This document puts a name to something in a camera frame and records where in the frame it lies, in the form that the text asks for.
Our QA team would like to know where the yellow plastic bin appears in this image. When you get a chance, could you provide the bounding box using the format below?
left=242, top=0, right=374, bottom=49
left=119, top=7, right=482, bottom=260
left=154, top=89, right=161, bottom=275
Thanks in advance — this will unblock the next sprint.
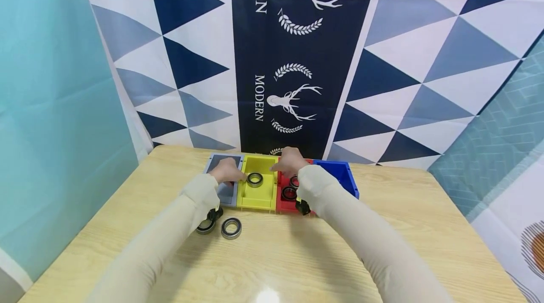
left=237, top=154, right=279, bottom=211

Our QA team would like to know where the gray plastic bin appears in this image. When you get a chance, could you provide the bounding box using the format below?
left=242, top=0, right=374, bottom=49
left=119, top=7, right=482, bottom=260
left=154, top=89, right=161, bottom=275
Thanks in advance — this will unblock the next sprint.
left=204, top=153, right=245, bottom=208

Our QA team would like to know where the person's left forearm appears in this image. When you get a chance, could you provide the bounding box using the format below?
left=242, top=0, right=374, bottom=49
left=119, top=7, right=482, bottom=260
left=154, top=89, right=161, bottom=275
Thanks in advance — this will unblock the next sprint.
left=87, top=173, right=221, bottom=303

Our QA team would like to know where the person's right forearm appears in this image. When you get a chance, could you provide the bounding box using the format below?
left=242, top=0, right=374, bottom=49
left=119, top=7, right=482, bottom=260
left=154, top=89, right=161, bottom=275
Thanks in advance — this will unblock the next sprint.
left=297, top=165, right=455, bottom=303

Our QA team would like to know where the blue plastic bin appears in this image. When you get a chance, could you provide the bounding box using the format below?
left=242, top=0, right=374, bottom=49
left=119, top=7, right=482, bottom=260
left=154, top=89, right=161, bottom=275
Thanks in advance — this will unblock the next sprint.
left=313, top=160, right=360, bottom=200

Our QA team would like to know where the red plastic bin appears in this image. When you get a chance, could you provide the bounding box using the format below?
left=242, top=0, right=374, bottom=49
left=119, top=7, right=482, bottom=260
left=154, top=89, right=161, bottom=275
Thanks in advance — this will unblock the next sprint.
left=276, top=157, right=318, bottom=216

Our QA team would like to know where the person's right hand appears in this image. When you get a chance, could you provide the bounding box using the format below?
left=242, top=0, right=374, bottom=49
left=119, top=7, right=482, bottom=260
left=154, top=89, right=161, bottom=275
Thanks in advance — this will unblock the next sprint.
left=270, top=147, right=310, bottom=178

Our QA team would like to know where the person's left hand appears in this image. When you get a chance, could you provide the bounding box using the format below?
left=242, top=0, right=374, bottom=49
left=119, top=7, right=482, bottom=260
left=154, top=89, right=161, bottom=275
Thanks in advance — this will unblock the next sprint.
left=209, top=157, right=248, bottom=187

